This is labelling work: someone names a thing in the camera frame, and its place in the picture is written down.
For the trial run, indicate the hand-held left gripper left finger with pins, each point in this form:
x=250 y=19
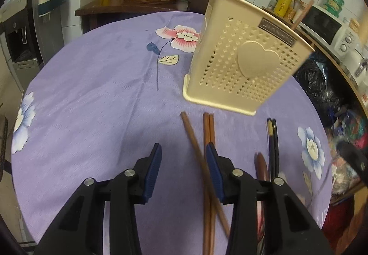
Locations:
x=151 y=174

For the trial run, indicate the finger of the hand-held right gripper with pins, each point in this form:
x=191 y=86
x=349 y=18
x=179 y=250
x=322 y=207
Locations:
x=352 y=154

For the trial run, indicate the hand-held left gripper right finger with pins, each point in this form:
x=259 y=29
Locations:
x=214 y=171

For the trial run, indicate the brown wooden chopstick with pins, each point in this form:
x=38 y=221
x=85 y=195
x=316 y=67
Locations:
x=211 y=128
x=191 y=137
x=304 y=12
x=205 y=128

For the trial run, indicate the black chopstick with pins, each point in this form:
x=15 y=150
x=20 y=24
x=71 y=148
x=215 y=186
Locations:
x=270 y=142
x=275 y=145

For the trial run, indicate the cream perforated utensil holder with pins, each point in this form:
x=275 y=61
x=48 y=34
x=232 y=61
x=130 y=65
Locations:
x=253 y=65

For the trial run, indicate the colourful printed plastic bag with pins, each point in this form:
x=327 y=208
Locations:
x=349 y=128

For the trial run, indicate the light wooden shelf unit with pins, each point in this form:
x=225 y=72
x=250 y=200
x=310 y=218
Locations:
x=352 y=82

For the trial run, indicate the black plastic bag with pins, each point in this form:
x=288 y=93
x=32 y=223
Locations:
x=316 y=79

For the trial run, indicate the white thermos jug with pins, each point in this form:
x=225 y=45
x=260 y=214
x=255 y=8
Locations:
x=356 y=62

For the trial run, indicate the white microwave oven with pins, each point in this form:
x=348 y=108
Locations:
x=319 y=22

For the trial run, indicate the wooden chair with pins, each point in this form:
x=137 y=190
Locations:
x=3 y=142

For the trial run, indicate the glass jar of grains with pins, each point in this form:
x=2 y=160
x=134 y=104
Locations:
x=290 y=14

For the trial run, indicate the stack of green bowls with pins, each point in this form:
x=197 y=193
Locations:
x=334 y=1

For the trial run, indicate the dark wooden side table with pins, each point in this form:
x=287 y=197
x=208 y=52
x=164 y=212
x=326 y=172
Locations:
x=115 y=7

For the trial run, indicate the grey water dispenser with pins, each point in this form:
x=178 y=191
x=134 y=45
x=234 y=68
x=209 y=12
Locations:
x=17 y=42

